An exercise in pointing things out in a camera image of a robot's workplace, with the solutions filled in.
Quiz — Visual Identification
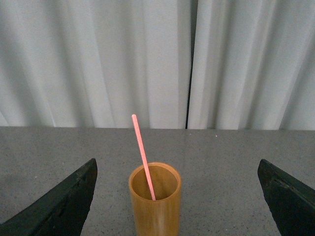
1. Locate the pink chopstick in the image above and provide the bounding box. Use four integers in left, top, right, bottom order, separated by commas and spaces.
131, 114, 156, 201

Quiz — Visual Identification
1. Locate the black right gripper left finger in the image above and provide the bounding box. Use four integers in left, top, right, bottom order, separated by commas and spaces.
0, 158, 97, 236

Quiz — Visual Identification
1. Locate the white curtain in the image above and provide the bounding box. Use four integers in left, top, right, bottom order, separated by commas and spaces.
0, 0, 315, 130

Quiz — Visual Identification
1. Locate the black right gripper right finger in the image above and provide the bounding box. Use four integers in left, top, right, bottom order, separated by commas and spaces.
257, 159, 315, 236

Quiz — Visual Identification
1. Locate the bamboo chopstick holder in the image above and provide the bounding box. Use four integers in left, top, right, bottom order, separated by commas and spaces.
128, 162, 182, 236

